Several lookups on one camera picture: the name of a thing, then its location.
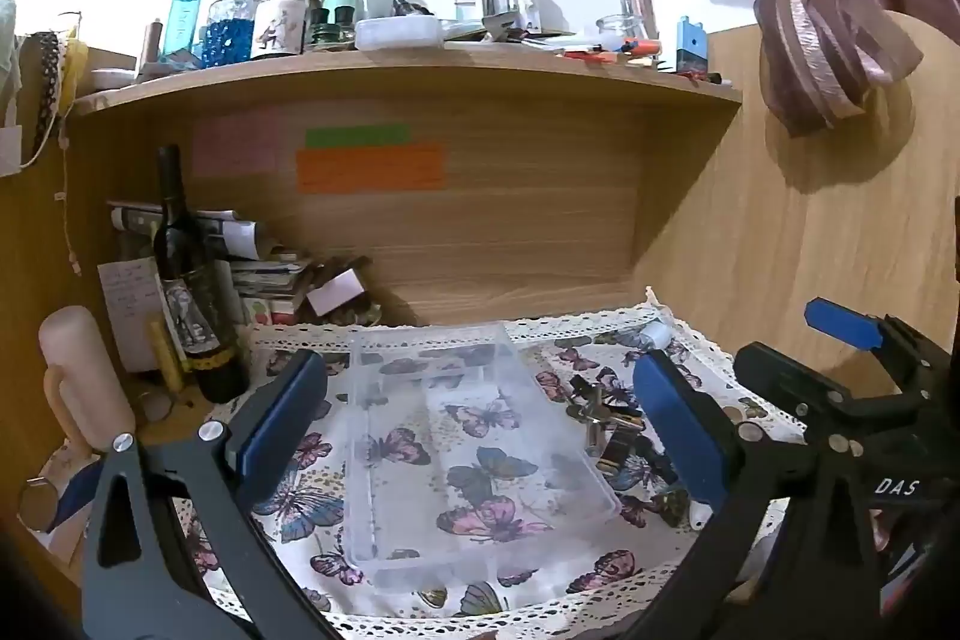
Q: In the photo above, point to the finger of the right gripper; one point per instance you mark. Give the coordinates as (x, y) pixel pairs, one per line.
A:
(796, 389)
(844, 323)

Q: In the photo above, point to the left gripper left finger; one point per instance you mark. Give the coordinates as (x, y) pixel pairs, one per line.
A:
(139, 580)

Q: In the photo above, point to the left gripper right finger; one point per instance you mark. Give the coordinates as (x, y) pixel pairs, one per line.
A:
(789, 550)

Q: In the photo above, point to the small white cap bottle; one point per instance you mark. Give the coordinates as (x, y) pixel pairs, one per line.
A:
(654, 335)

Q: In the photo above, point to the keys with ring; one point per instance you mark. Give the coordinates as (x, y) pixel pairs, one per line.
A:
(617, 437)

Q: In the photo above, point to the clear plastic organizer bin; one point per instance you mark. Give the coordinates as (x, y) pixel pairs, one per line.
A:
(459, 467)

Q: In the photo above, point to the butterfly print lace cloth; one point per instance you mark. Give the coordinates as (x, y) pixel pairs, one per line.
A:
(611, 579)

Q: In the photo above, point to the yellow stick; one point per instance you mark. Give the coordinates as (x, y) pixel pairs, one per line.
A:
(165, 356)

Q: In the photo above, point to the cream ceramic mug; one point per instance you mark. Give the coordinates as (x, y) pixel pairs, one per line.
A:
(81, 386)

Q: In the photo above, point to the dark wine bottle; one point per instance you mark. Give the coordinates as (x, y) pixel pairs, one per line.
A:
(193, 296)

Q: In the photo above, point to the white note paper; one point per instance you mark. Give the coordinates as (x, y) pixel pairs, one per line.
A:
(133, 300)

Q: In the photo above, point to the stack of books and papers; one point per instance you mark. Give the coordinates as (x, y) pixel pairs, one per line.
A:
(264, 283)

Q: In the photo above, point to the blue box on shelf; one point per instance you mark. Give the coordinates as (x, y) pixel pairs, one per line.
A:
(691, 53)

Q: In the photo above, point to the small white pink box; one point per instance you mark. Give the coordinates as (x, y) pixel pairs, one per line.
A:
(340, 290)

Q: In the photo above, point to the wooden shelf board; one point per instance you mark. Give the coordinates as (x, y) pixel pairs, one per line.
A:
(464, 70)

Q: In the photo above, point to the pink sticky note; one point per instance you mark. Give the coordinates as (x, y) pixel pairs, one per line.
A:
(236, 145)

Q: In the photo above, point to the orange sticky note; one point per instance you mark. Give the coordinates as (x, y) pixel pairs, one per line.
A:
(364, 169)

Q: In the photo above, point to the green sticky note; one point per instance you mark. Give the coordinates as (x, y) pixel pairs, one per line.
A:
(357, 137)

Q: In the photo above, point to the blue beads glass bottle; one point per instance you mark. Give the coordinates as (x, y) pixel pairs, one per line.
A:
(227, 34)

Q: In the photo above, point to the teal liquid bottle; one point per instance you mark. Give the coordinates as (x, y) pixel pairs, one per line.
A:
(180, 26)

